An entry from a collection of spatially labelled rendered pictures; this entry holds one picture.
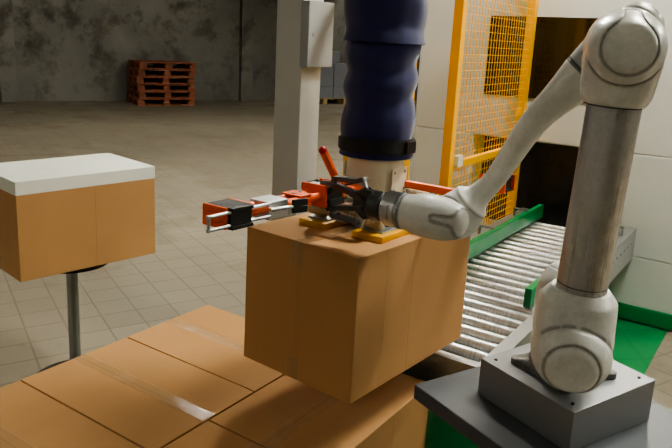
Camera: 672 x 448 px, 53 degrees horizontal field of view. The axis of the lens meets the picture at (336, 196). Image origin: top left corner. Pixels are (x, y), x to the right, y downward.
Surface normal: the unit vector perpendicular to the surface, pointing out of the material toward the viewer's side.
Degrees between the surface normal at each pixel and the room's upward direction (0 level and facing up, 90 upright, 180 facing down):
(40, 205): 90
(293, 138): 90
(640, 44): 85
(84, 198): 90
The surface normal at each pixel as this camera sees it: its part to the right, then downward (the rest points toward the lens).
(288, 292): -0.62, 0.13
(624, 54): -0.29, 0.11
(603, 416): 0.52, 0.22
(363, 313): 0.78, 0.18
